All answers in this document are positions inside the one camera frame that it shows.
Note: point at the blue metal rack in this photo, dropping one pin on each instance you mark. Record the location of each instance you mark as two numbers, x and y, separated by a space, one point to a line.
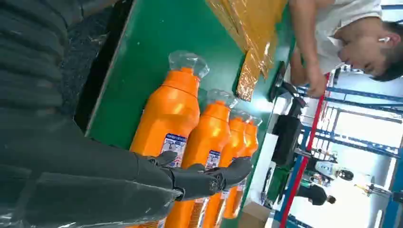
362 146

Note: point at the black carry case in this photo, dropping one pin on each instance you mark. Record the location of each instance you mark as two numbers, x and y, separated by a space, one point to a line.
287 140

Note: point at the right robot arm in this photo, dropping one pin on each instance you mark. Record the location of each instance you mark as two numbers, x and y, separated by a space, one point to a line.
28 53

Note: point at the white earbud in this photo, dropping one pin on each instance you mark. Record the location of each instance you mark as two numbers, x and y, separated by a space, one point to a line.
384 39

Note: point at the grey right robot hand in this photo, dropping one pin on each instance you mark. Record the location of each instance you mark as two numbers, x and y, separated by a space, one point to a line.
63 176

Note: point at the person's left hand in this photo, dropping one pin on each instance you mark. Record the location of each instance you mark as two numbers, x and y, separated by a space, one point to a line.
296 70

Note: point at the person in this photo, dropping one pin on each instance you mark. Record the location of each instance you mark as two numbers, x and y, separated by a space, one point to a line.
314 193
346 15
327 168

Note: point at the red pole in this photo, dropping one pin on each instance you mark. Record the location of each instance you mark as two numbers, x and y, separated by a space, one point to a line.
303 160

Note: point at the cardboard box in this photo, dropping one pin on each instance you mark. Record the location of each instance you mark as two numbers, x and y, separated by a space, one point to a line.
253 217

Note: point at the green crate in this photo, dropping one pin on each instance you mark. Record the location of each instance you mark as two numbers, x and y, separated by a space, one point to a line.
277 184

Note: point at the yellow sheet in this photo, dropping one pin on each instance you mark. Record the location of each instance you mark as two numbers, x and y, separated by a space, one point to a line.
252 25

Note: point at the black tablet with blue case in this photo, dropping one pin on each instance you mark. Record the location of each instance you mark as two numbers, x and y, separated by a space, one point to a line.
278 80

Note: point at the white table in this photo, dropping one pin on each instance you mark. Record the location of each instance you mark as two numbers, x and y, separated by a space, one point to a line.
263 163

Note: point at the green table mat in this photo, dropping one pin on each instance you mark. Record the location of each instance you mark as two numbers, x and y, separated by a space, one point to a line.
151 47

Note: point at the person's right hand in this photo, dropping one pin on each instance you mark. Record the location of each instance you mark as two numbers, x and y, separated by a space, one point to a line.
316 81

